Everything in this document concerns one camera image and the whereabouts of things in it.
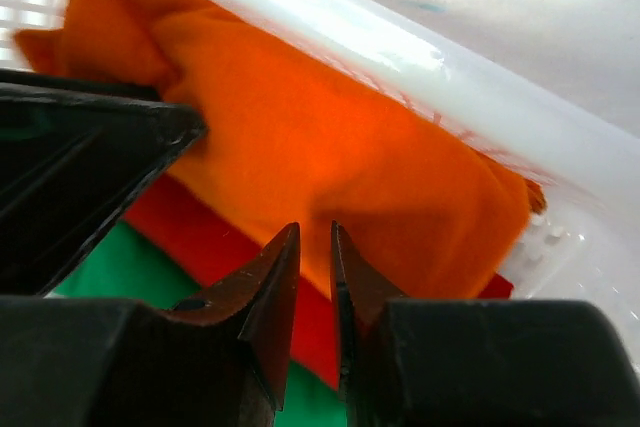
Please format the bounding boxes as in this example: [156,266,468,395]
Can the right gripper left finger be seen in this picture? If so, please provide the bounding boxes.
[168,222,300,411]

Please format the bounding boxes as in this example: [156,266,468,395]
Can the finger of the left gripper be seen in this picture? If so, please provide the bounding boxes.
[1,69,207,296]

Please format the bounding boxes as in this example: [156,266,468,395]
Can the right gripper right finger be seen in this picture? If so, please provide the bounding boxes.
[330,221,405,400]

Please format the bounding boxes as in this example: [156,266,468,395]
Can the orange t shirt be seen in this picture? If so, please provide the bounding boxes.
[13,0,546,298]

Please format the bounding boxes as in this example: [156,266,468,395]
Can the white plastic basket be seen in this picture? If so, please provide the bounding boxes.
[1,0,639,359]

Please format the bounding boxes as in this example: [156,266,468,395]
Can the green rolled t shirt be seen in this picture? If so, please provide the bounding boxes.
[53,222,347,427]

